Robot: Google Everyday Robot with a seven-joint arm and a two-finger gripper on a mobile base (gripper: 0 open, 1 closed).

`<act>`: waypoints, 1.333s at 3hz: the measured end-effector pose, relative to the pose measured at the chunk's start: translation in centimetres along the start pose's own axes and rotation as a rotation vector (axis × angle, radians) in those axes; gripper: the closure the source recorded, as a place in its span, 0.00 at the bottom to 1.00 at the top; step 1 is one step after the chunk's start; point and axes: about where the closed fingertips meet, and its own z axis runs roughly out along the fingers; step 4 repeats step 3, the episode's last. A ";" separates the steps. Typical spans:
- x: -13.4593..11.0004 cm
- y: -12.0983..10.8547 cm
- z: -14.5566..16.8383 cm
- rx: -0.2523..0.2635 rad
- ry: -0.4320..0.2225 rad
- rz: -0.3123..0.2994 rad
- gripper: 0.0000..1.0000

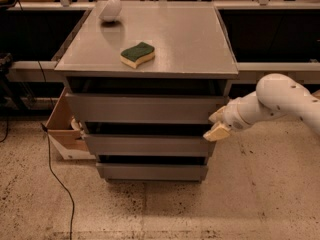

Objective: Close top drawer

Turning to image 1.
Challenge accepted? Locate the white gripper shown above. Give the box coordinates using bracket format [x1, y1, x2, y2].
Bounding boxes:
[203, 92, 279, 142]

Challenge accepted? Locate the grey top drawer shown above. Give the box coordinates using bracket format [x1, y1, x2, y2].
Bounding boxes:
[66, 77, 227, 124]

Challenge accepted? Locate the grey drawer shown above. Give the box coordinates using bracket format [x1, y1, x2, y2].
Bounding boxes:
[96, 163, 208, 182]
[66, 77, 227, 124]
[84, 122, 215, 157]

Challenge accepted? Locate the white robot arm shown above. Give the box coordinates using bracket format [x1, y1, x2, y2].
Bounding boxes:
[203, 73, 320, 142]

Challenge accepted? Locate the grey drawer cabinet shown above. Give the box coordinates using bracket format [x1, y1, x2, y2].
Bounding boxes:
[54, 0, 240, 185]

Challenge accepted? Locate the grey bottom drawer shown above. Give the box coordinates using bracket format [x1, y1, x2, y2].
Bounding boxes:
[96, 163, 208, 182]

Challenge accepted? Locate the grey middle drawer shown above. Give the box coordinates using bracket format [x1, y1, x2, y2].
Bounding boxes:
[84, 122, 215, 157]

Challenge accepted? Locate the green yellow sponge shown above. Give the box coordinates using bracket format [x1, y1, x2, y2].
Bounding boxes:
[120, 42, 155, 69]

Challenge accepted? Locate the white bowl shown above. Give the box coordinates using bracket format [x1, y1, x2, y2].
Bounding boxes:
[99, 0, 122, 22]

